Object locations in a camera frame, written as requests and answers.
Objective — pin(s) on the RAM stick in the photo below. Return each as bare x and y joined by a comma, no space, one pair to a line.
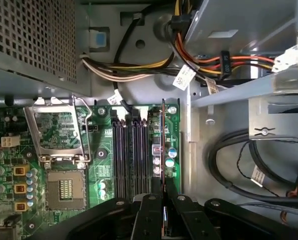
163,140

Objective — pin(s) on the blue plastic clip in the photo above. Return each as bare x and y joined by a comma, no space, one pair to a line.
100,40

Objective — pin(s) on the CPU socket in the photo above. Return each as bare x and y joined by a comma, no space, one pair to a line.
66,187

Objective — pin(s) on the black RAM slot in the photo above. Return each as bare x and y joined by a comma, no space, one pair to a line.
145,155
126,155
137,155
117,155

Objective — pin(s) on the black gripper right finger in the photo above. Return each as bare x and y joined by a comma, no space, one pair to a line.
189,217

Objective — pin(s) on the grey metal drive cage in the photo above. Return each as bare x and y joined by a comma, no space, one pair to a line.
239,20

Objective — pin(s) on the green motherboard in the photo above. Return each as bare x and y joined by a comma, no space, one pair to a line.
104,140

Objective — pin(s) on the metal socket cover frame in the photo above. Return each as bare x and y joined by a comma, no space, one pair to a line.
33,130

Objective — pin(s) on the white plastic connector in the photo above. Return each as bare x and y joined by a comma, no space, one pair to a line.
286,60

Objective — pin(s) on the grey power supply unit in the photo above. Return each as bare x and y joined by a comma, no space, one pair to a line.
34,37

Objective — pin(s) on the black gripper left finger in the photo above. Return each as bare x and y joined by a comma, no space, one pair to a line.
149,217

